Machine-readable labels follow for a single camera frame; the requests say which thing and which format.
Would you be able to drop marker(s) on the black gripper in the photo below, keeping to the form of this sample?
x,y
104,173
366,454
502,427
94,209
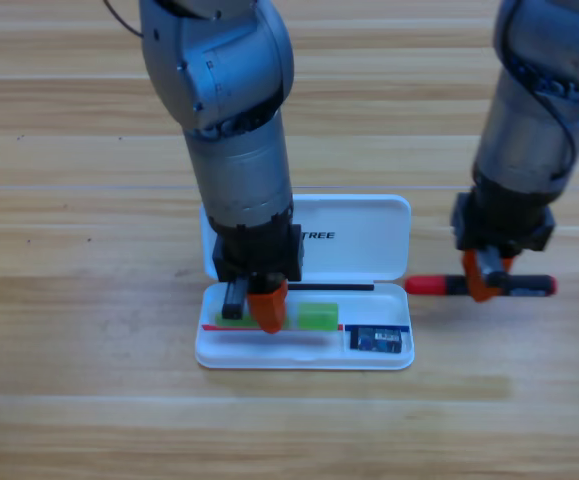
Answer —
x,y
504,225
259,250

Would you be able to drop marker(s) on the red and black marker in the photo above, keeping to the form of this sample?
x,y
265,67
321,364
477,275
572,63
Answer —
x,y
429,285

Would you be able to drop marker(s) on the dark blue eraser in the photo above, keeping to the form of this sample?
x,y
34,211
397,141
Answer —
x,y
376,340

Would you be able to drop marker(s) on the white Unitree pencil case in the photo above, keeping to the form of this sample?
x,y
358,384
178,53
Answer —
x,y
364,250

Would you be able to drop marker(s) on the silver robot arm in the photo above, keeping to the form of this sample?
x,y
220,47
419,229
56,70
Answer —
x,y
239,165
519,140

